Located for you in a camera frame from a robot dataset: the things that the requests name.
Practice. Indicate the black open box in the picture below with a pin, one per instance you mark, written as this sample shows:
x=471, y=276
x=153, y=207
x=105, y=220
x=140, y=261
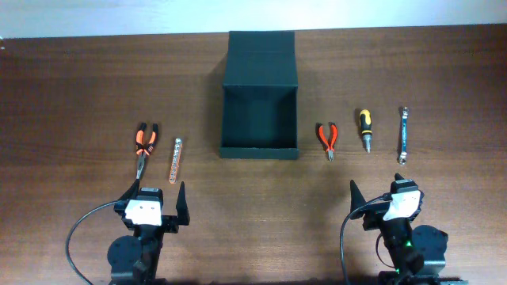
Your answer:
x=260, y=88

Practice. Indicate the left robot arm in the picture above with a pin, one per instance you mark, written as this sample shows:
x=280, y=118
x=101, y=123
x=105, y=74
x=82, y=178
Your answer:
x=134, y=258

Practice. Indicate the yellow black stubby screwdriver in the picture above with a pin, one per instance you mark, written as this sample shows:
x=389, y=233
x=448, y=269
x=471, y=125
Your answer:
x=366, y=129

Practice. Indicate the orange long-nose pliers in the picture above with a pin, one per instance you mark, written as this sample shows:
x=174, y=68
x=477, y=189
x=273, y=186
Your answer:
x=144, y=148

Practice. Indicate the orange socket bit rail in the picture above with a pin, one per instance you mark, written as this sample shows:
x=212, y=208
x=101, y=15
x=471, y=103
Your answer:
x=178, y=143

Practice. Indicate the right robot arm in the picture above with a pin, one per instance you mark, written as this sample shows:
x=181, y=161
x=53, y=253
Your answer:
x=417, y=254

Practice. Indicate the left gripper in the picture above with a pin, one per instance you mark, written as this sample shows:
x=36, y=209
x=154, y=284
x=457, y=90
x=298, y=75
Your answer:
x=171, y=222

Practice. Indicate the chrome combination wrench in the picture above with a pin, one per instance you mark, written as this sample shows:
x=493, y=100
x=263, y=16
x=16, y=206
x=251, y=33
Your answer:
x=402, y=158

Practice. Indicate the red small cutting pliers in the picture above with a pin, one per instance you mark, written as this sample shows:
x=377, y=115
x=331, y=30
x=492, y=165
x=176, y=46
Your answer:
x=328, y=142

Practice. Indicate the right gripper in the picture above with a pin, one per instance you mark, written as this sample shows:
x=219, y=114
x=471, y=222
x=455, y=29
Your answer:
x=374, y=214

